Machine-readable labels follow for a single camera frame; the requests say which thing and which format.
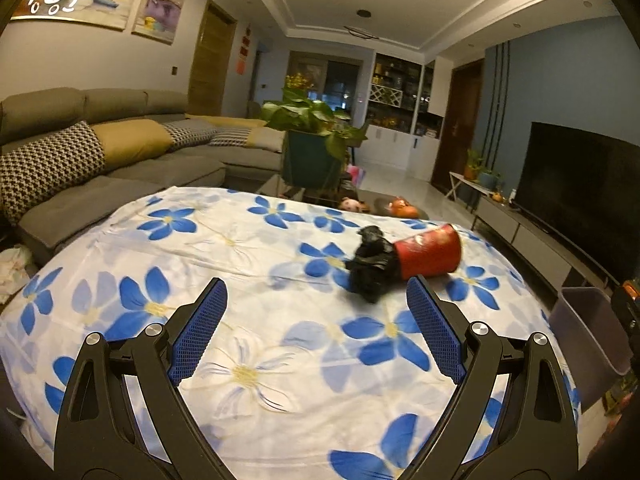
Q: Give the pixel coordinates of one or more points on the floral tablecloth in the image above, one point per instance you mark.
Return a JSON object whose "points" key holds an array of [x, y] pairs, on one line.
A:
{"points": [[250, 270]]}

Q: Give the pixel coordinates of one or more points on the large green leafy plant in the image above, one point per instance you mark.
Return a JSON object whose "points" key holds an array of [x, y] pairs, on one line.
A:
{"points": [[310, 115]]}

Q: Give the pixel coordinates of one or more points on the grey plastic bin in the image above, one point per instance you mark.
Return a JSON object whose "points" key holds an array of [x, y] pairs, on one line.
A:
{"points": [[590, 350]]}

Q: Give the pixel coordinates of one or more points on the orange white gadget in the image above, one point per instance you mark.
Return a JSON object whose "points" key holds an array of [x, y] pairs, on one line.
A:
{"points": [[630, 291]]}

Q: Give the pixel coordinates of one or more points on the large houndstooth cushion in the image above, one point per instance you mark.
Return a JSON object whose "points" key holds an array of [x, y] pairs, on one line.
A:
{"points": [[45, 170]]}

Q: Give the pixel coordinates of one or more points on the white side table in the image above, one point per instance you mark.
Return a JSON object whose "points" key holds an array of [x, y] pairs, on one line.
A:
{"points": [[462, 182]]}

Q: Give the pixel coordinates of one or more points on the round ceiling spotlight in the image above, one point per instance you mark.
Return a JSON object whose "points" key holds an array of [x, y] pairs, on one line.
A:
{"points": [[363, 12]]}

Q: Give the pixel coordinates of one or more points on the dark green planter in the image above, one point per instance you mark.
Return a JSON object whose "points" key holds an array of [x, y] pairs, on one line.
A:
{"points": [[310, 160]]}

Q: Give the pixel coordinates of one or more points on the pink bag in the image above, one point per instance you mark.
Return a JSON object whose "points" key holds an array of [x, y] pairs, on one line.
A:
{"points": [[356, 174]]}

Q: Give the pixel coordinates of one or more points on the black flat television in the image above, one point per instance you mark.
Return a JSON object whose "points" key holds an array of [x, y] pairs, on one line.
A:
{"points": [[575, 185]]}

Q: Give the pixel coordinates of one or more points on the red paper cup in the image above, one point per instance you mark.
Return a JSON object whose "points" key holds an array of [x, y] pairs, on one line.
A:
{"points": [[430, 255]]}

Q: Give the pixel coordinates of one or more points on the red door decoration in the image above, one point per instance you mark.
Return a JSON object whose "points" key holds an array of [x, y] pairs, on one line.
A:
{"points": [[244, 52]]}

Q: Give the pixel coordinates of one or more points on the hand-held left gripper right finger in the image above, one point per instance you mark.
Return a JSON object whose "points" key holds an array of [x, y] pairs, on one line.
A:
{"points": [[435, 330]]}

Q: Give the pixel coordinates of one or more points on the light brown door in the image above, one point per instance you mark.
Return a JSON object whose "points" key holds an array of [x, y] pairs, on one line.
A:
{"points": [[210, 60]]}

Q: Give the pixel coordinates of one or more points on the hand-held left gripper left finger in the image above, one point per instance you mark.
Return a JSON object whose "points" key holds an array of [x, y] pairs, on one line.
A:
{"points": [[197, 330]]}

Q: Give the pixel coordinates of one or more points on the grey sectional sofa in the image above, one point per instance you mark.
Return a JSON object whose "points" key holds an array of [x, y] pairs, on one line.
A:
{"points": [[150, 165]]}

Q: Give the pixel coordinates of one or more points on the white display cabinet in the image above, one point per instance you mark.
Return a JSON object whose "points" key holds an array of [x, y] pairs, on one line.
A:
{"points": [[400, 150]]}

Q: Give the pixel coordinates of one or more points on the dark brown door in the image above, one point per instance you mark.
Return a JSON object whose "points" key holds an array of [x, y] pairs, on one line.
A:
{"points": [[460, 125]]}

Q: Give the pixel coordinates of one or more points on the grey television console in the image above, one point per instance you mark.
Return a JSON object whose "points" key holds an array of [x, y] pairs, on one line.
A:
{"points": [[525, 240]]}

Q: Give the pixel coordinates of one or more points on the long yellow cushion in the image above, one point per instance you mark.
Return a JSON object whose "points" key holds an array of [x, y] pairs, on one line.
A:
{"points": [[225, 121]]}

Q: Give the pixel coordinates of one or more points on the dark balcony window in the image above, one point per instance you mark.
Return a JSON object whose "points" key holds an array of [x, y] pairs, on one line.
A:
{"points": [[340, 85]]}

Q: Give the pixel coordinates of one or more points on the orange toy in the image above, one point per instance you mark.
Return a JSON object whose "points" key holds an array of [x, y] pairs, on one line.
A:
{"points": [[402, 206]]}

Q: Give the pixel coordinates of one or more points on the purple abstract painting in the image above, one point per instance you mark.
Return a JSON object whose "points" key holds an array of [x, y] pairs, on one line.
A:
{"points": [[160, 0]]}

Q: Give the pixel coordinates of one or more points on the small plant in orange pot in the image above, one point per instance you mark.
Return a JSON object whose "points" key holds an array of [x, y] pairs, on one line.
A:
{"points": [[471, 167]]}

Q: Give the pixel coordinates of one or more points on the black plastic bag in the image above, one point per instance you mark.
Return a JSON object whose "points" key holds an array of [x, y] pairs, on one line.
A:
{"points": [[370, 270]]}

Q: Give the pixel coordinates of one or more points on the small plant in blue pot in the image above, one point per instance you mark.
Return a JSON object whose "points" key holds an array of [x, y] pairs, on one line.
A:
{"points": [[488, 177]]}

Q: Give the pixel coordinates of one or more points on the white crumpled cloth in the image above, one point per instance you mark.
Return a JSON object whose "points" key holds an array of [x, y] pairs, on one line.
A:
{"points": [[15, 272]]}

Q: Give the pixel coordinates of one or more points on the pink plush toy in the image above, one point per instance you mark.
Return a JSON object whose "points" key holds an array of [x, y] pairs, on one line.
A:
{"points": [[356, 205]]}

